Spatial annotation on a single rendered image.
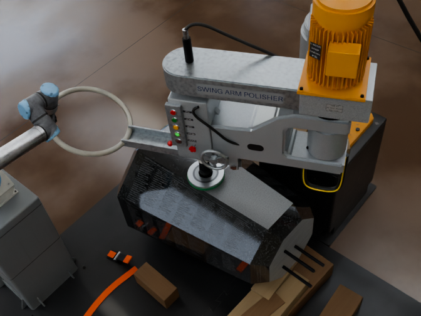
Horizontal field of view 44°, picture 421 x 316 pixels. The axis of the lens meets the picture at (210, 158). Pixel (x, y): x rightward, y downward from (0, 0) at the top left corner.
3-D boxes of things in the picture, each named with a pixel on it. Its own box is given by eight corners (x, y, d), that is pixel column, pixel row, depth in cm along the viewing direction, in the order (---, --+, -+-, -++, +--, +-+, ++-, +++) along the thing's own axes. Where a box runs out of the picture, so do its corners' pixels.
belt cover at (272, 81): (372, 91, 242) (378, 63, 230) (367, 130, 227) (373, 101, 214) (176, 68, 265) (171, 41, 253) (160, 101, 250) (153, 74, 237)
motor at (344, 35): (371, 59, 231) (386, -23, 201) (364, 107, 212) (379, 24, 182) (307, 52, 238) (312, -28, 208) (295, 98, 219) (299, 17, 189)
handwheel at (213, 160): (233, 159, 276) (231, 140, 265) (228, 173, 270) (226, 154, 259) (205, 155, 280) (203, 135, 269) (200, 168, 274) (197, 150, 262)
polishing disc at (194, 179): (184, 165, 310) (183, 163, 309) (218, 156, 312) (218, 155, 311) (192, 192, 296) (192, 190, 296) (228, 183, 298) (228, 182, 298)
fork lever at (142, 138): (247, 145, 291) (247, 140, 287) (239, 172, 279) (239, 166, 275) (132, 126, 306) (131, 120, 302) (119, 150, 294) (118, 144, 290)
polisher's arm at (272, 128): (344, 160, 278) (356, 90, 241) (339, 194, 264) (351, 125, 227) (212, 140, 296) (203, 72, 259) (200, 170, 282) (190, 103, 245)
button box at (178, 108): (188, 143, 272) (181, 103, 251) (187, 147, 270) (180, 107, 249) (173, 141, 274) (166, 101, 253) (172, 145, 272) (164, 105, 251)
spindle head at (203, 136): (252, 140, 288) (250, 77, 254) (243, 170, 274) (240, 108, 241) (190, 130, 297) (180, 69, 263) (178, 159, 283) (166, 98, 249)
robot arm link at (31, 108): (33, 120, 255) (52, 108, 263) (18, 101, 253) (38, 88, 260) (27, 125, 262) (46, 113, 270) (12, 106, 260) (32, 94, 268)
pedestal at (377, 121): (302, 148, 426) (307, 79, 370) (376, 187, 395) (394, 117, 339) (253, 201, 396) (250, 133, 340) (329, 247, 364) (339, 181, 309)
